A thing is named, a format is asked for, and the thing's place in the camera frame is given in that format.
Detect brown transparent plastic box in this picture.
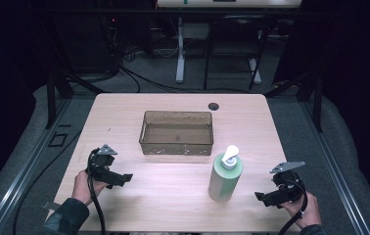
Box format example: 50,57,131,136
138,110,214,157

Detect aluminium floor rail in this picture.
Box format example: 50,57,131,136
0,97,73,235
299,99,370,235

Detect white desk with legs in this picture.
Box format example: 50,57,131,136
155,0,303,85

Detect black chair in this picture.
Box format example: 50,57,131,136
202,14,273,91

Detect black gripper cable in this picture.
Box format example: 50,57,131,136
277,178,308,235
86,148,108,235

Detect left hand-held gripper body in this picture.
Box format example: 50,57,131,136
85,144,119,183

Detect black floor cable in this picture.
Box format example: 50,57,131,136
12,129,83,235

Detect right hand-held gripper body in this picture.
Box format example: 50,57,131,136
268,161,306,204

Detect dark computer tower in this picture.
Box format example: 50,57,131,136
100,14,123,71

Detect person's left hand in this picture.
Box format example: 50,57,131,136
71,169,110,207

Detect person's right hand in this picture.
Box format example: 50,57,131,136
278,191,323,230

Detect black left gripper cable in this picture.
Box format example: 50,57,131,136
86,148,108,235

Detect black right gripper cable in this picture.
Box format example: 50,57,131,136
277,178,308,235

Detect black metal stand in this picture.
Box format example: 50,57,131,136
44,70,75,130
296,70,324,133

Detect green pump bottle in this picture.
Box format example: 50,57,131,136
208,144,245,203

